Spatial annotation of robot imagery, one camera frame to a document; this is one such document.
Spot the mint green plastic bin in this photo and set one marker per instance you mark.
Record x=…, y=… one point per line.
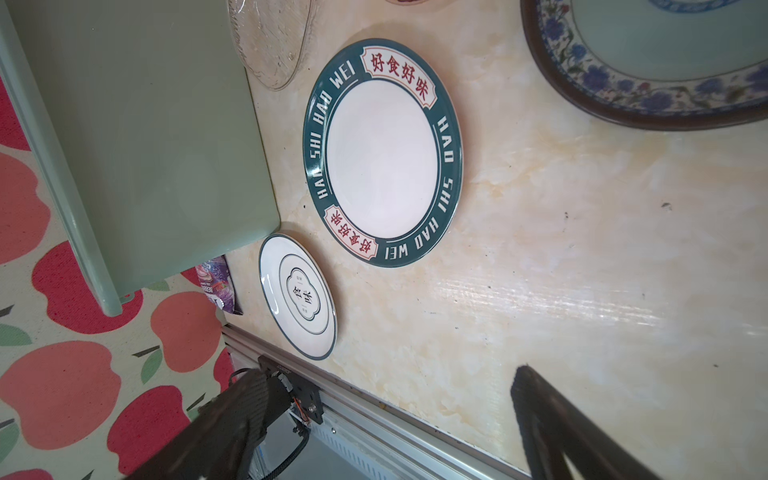
x=141, y=118

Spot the clear glass plate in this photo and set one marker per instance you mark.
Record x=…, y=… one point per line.
x=269, y=37

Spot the purple candy bag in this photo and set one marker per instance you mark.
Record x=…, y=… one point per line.
x=216, y=282

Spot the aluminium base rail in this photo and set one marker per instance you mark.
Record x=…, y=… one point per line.
x=378, y=439

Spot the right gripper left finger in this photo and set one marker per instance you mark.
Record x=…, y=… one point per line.
x=220, y=442

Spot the white plate black rings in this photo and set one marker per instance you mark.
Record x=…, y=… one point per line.
x=298, y=296

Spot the green rim plate lower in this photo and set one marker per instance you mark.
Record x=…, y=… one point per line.
x=382, y=153

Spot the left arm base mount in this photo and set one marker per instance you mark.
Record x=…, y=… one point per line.
x=288, y=389

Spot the blue floral ceramic plate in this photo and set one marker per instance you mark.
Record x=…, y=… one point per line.
x=654, y=65

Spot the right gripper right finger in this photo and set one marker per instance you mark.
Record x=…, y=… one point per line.
x=557, y=436

